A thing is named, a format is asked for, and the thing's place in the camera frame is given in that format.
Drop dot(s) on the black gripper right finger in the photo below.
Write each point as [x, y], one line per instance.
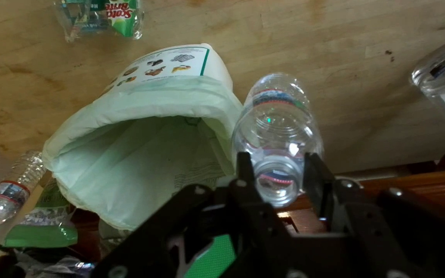
[316, 184]

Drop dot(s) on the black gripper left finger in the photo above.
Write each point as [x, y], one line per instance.
[244, 184]

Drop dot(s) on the small clear water bottle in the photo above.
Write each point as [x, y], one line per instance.
[276, 127]

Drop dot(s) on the green bin liner bag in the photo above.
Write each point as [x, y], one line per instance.
[128, 151]

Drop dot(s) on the white compost bin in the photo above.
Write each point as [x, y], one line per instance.
[170, 71]

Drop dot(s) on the green snack bag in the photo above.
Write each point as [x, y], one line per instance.
[46, 224]

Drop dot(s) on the crumpled green plastic wrapper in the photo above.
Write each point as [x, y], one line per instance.
[96, 17]

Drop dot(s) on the large plastic water bottle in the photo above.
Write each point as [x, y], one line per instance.
[15, 187]

